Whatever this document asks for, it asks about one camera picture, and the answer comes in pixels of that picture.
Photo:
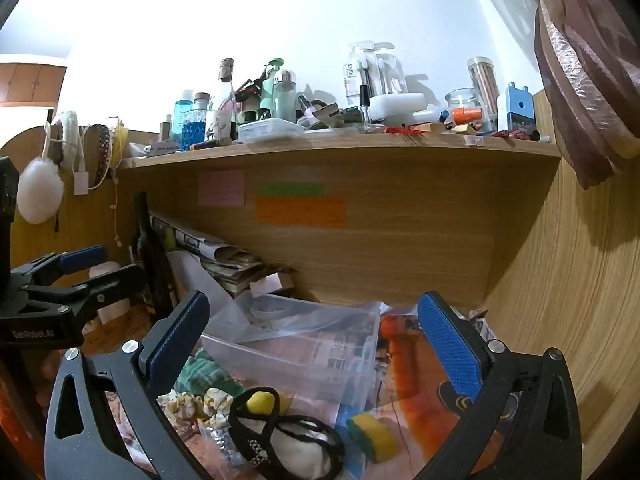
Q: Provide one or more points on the patterned brown headband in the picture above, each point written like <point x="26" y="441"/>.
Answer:
<point x="104" y="152"/>

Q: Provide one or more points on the light blue liquid bottle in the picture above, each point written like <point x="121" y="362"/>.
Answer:
<point x="183" y="115"/>

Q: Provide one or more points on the pink sticky note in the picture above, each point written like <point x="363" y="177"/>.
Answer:
<point x="221" y="188"/>

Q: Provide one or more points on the dark green ink bottle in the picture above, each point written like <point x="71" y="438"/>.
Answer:
<point x="252" y="116"/>

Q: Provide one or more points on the white cosmetic tube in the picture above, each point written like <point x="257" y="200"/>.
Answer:
<point x="162" y="147"/>

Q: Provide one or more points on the black capped small bottle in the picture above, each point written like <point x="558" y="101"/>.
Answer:
<point x="364" y="110"/>

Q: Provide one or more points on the black beaded hairband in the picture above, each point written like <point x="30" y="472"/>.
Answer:
<point x="255" y="452"/>

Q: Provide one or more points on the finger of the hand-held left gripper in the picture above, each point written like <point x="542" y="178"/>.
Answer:
<point x="82" y="258"/>
<point x="110" y="285"/>

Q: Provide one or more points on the white fuzzy headband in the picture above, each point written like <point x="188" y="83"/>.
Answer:
<point x="70" y="132"/>

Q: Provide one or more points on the short glass jar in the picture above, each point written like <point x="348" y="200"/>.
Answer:
<point x="462" y="100"/>

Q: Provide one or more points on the pink nail polish bottle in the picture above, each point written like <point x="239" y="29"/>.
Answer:
<point x="310" y="112"/>

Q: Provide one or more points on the green sticky note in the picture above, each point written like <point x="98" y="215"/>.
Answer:
<point x="291" y="189"/>

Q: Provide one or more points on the dark wine bottle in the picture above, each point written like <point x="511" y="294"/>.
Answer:
<point x="152" y="260"/>

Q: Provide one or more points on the red tassel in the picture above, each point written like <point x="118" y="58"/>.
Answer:
<point x="405" y="131"/>

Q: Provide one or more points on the orange printed sheet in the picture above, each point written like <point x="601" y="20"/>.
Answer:
<point x="425" y="400"/>

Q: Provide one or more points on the clear bottle silver cap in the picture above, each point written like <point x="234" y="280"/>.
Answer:
<point x="285" y="95"/>

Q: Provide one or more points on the white rectangular box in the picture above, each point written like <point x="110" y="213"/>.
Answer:
<point x="397" y="107"/>

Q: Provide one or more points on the clear lidded plastic case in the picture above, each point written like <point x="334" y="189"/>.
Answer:
<point x="270" y="130"/>

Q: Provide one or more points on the yellow headband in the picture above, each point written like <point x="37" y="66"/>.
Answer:
<point x="120" y="142"/>

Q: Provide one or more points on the stack of newspapers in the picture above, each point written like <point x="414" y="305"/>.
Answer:
<point x="220" y="260"/>

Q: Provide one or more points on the clear plastic box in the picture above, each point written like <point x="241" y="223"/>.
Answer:
<point x="300" y="355"/>

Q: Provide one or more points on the brown pen tube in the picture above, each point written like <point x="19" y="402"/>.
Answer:
<point x="210" y="144"/>

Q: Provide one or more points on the toothbrush blister pack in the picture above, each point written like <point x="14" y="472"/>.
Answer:
<point x="380" y="70"/>

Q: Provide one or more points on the clear glass bottle illustrated label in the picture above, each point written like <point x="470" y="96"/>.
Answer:
<point x="226" y="110"/>

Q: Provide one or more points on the small white cardboard box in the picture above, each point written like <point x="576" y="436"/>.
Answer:
<point x="270" y="284"/>

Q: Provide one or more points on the rose gold tube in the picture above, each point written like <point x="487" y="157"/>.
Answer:
<point x="165" y="127"/>

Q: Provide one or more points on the silver shiny scrunchie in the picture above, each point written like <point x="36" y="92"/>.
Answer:
<point x="217" y="440"/>

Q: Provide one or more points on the white paper sheet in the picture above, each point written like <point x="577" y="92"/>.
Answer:
<point x="195" y="275"/>

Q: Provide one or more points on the blue plastic box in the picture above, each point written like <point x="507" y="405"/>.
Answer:
<point x="517" y="110"/>

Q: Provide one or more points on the green knit cloth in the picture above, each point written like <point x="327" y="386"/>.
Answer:
<point x="200" y="375"/>

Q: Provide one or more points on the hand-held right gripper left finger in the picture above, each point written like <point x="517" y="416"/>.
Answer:
<point x="175" y="335"/>

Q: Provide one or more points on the yellow green sponge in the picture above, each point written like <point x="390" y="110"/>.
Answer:
<point x="262" y="402"/>
<point x="372" y="435"/>

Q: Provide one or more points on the wooden cabinet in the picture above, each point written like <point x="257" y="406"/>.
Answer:
<point x="30" y="80"/>

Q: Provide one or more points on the mint green pump bottle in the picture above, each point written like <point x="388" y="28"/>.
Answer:
<point x="270" y="85"/>

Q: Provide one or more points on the white tag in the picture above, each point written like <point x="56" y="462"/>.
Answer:
<point x="81" y="182"/>

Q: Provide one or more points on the orange sticky note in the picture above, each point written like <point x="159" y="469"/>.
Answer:
<point x="300" y="212"/>

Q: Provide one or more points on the floral fabric scrunchie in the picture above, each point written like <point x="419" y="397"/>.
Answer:
<point x="187" y="405"/>

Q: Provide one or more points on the tall clear cylinder container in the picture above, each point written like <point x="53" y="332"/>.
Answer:
<point x="484" y="85"/>

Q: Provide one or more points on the white glue bottle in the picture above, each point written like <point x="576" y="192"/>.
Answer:
<point x="430" y="115"/>

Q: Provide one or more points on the wooden shelf unit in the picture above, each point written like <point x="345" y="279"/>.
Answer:
<point x="400" y="240"/>

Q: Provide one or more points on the white fluffy pompom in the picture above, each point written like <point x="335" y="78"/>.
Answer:
<point x="40" y="192"/>

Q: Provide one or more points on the pink curtain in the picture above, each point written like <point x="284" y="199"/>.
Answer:
<point x="585" y="70"/>

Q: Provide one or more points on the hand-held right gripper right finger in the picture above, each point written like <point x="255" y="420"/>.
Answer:
<point x="447" y="345"/>

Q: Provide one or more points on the blue faceted glass bottle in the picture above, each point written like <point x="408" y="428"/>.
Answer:
<point x="195" y="130"/>

